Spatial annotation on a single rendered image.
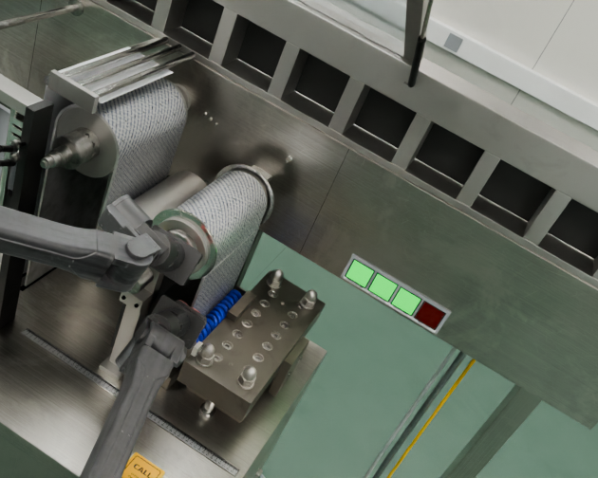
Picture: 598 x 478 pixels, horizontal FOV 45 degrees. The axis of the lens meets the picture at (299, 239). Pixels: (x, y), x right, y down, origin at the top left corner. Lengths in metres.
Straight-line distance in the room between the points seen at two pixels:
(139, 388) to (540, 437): 2.57
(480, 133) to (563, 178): 0.18
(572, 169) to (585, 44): 2.34
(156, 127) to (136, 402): 0.58
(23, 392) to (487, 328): 0.96
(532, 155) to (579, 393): 0.54
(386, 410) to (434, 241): 1.66
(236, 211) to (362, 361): 1.90
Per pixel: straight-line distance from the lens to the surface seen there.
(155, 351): 1.22
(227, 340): 1.55
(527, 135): 1.42
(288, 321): 1.65
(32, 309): 1.68
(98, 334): 1.66
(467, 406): 3.38
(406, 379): 3.30
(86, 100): 1.35
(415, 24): 1.27
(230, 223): 1.41
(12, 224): 1.05
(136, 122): 1.43
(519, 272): 1.53
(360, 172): 1.52
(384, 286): 1.62
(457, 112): 1.43
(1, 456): 1.62
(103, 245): 1.08
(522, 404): 1.92
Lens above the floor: 2.10
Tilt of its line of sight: 34 degrees down
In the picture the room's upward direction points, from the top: 25 degrees clockwise
